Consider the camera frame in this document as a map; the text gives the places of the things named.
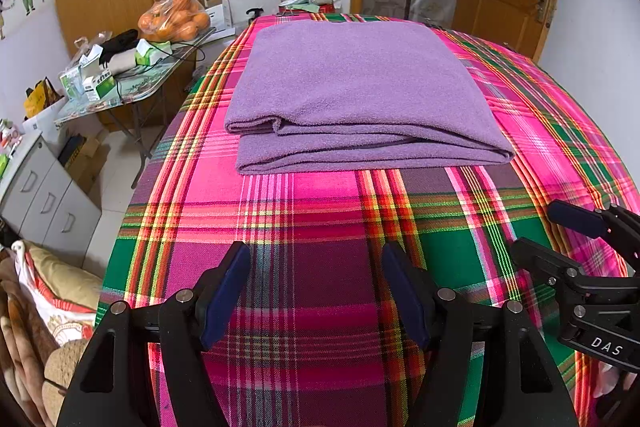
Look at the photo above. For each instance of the person's right hand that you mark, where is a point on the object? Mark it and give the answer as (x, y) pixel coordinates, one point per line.
(612, 382)

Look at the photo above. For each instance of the purple fleece garment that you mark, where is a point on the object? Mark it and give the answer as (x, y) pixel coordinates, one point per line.
(360, 82)

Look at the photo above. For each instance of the brown plush toy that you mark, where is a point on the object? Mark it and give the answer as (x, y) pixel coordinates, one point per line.
(65, 382)

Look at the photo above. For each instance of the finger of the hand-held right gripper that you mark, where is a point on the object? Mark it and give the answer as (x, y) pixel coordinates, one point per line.
(575, 217)
(540, 257)

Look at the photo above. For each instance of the black pouch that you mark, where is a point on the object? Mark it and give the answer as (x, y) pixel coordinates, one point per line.
(119, 47)

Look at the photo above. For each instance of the brown fleece blanket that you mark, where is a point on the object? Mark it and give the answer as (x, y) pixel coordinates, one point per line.
(20, 347)

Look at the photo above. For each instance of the folding table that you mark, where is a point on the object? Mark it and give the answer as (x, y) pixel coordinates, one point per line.
(145, 79)

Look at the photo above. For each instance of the white carton box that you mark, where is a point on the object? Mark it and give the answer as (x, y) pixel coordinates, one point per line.
(220, 14)

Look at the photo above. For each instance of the cardboard box with books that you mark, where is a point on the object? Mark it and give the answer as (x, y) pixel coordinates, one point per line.
(82, 162)

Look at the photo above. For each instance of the black binder clip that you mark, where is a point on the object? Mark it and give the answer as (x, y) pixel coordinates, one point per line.
(286, 13)

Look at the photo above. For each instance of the grey drawer cabinet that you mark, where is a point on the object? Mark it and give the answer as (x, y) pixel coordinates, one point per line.
(45, 202)

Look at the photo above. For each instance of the black stand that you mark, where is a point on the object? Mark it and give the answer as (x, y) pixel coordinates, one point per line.
(255, 14)

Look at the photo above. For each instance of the green white box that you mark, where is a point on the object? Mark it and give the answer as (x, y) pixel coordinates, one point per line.
(99, 86)

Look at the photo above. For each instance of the bag of oranges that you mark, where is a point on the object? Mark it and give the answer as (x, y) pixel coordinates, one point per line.
(172, 19)

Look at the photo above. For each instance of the yellow paper bag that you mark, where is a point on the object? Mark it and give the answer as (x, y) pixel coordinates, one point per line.
(42, 96)

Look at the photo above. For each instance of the green tissue pack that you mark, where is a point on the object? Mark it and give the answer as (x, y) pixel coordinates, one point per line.
(152, 54)

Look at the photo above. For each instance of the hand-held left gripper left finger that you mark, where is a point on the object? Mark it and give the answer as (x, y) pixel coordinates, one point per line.
(227, 299)

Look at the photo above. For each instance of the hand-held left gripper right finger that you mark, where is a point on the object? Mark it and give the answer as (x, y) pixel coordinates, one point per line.
(406, 299)

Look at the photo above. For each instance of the red gift box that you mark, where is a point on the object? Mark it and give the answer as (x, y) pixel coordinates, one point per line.
(332, 9)

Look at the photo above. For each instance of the pink green plaid bed sheet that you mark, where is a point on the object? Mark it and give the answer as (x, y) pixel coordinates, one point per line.
(310, 227)

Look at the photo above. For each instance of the white paper bag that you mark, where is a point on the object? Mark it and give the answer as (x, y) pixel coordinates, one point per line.
(45, 127)

